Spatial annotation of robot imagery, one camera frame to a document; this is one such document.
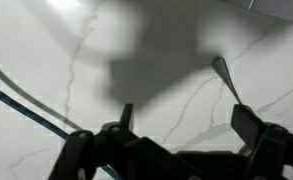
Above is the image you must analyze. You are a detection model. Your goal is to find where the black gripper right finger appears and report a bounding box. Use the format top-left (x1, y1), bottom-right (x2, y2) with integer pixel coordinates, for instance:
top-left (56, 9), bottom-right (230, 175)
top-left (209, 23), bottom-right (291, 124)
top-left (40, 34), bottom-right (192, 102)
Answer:
top-left (231, 104), bottom-right (293, 180)

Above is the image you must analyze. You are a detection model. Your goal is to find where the blue cable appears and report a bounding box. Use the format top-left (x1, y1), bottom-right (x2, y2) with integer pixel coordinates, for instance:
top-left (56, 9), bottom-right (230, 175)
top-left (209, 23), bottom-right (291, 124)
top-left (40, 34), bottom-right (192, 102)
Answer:
top-left (0, 79), bottom-right (122, 180)

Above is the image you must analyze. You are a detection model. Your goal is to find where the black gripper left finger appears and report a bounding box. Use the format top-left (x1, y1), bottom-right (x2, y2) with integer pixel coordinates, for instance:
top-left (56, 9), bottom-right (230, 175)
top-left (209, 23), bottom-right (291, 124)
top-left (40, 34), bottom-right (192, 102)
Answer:
top-left (48, 104), bottom-right (134, 180)

